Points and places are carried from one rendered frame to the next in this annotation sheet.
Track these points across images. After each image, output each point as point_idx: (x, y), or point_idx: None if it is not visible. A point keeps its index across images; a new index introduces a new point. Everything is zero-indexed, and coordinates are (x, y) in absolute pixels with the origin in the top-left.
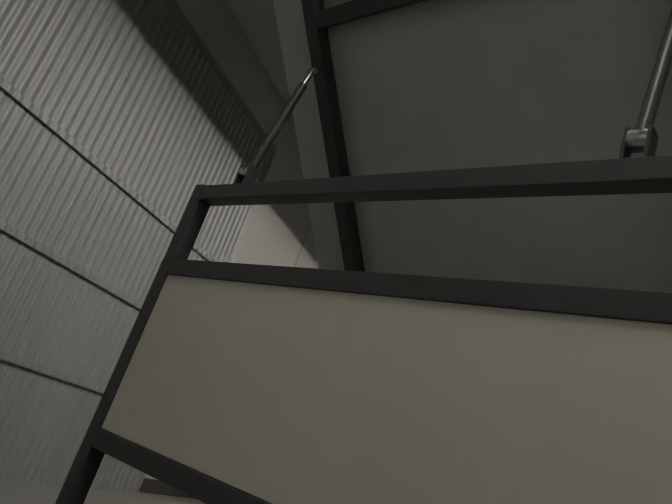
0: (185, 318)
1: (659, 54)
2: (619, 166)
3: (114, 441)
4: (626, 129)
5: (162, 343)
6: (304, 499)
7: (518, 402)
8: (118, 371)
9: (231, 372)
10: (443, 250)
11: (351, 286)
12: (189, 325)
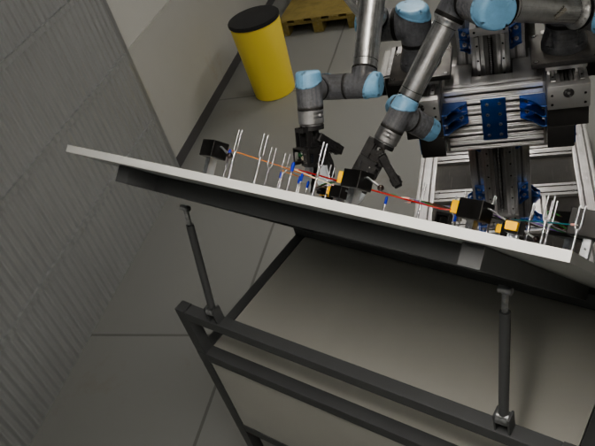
0: (250, 392)
1: (500, 360)
2: (496, 435)
3: (259, 434)
4: (493, 417)
5: (245, 399)
6: None
7: None
8: (227, 403)
9: (308, 431)
10: None
11: (357, 423)
12: (257, 397)
